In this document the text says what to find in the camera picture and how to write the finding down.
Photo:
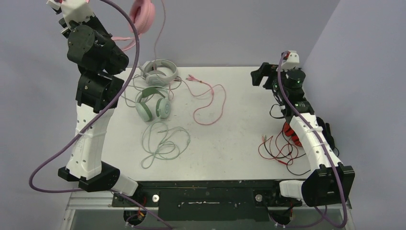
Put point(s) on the mint green headphones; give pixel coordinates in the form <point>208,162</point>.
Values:
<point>158,140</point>

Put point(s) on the pink cat-ear headphones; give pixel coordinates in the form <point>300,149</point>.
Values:
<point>142,15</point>

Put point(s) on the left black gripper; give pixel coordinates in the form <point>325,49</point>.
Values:
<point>92,22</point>

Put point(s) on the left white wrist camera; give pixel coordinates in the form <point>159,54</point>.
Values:
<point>72,10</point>

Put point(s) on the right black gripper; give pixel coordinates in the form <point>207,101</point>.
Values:
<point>265,75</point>

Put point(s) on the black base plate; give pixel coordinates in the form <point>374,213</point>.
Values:
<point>258,200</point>

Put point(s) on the white gaming headset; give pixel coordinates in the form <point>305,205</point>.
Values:
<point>159,72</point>

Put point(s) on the red and black headphones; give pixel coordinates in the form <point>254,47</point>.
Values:
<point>284,148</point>

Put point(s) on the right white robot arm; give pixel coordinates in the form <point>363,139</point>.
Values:
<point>330,180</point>

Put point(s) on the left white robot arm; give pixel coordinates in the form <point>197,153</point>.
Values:
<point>96,98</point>

